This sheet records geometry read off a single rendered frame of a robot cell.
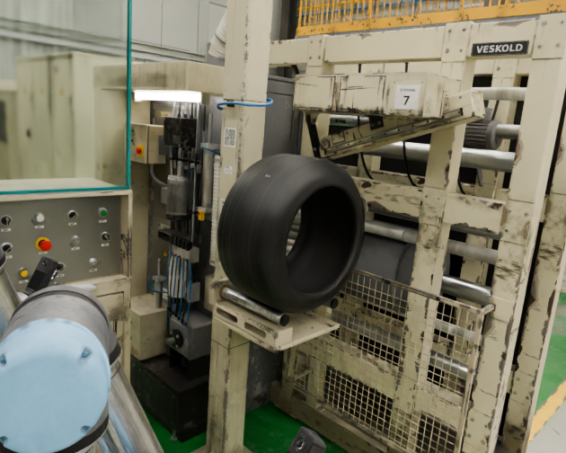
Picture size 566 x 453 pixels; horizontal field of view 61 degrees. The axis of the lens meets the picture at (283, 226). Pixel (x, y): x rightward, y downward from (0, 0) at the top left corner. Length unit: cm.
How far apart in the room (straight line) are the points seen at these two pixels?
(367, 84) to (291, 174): 46
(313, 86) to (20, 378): 165
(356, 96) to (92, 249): 119
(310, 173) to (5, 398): 126
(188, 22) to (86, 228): 1083
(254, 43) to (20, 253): 116
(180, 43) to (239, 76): 1054
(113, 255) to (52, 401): 160
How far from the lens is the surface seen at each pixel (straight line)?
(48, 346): 52
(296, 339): 182
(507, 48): 195
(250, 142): 193
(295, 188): 157
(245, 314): 185
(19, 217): 194
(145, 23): 1200
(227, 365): 216
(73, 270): 206
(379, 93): 179
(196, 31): 1273
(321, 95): 196
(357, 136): 200
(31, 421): 55
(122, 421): 75
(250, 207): 159
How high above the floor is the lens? 158
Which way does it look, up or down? 12 degrees down
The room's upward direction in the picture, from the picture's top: 5 degrees clockwise
